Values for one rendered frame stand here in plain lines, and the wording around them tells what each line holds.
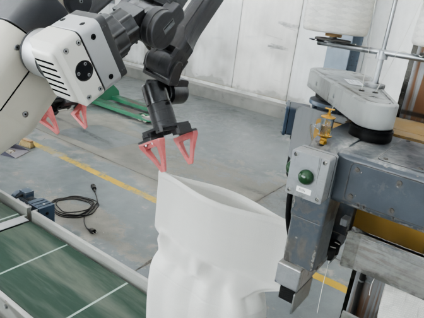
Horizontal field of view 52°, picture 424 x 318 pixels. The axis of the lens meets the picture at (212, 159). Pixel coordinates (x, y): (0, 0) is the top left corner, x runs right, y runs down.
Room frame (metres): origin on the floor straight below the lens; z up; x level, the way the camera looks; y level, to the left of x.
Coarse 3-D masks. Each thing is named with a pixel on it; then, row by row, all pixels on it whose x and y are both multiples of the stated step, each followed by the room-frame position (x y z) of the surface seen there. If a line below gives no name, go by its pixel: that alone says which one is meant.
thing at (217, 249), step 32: (160, 192) 1.26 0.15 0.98; (192, 192) 1.15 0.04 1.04; (224, 192) 1.19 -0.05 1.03; (160, 224) 1.25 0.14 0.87; (192, 224) 1.14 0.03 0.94; (224, 224) 1.08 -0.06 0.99; (256, 224) 1.05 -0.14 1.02; (160, 256) 1.16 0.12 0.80; (192, 256) 1.12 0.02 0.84; (224, 256) 1.07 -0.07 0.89; (256, 256) 1.05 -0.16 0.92; (160, 288) 1.12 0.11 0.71; (192, 288) 1.06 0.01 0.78; (224, 288) 1.02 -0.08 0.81; (256, 288) 1.02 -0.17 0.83
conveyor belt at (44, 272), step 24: (0, 240) 1.76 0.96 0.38; (24, 240) 1.79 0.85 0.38; (48, 240) 1.81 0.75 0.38; (0, 264) 1.58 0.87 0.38; (24, 264) 1.60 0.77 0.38; (48, 264) 1.62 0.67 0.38; (72, 264) 1.65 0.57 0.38; (96, 264) 1.67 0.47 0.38; (0, 288) 1.43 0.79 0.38; (24, 288) 1.45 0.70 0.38; (48, 288) 1.47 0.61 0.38; (72, 288) 1.48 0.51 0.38; (96, 288) 1.50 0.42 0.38; (120, 288) 1.52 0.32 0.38; (48, 312) 1.33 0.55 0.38; (72, 312) 1.34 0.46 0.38; (96, 312) 1.36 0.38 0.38; (120, 312) 1.38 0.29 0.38; (144, 312) 1.39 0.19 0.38
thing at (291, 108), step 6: (288, 102) 1.32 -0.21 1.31; (294, 102) 1.34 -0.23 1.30; (288, 108) 1.26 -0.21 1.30; (294, 108) 1.26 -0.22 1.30; (288, 114) 1.26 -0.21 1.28; (294, 114) 1.26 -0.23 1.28; (288, 120) 1.26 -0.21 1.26; (288, 126) 1.26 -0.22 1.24; (282, 132) 1.26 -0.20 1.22; (288, 132) 1.26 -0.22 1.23
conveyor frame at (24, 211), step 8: (0, 192) 2.18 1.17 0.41; (0, 200) 2.18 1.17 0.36; (8, 200) 2.13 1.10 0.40; (16, 200) 2.11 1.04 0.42; (16, 208) 2.09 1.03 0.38; (24, 208) 2.05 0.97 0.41; (24, 216) 2.02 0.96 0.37; (0, 224) 1.92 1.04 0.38; (8, 224) 1.93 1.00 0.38; (16, 224) 1.94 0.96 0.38
